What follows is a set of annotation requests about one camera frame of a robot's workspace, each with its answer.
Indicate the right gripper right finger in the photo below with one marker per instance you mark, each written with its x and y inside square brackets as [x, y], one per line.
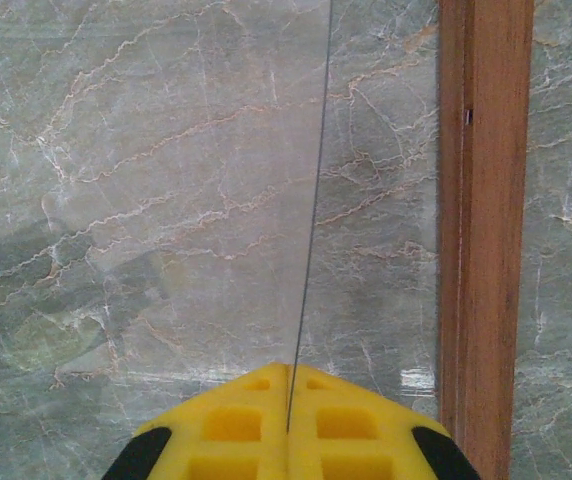
[356, 435]

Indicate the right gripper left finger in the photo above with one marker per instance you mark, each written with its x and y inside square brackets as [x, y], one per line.
[226, 435]

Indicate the clear glass pane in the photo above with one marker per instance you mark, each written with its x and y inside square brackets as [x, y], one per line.
[316, 200]

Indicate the brown wooden picture frame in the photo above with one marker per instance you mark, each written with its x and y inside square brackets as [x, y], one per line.
[491, 200]

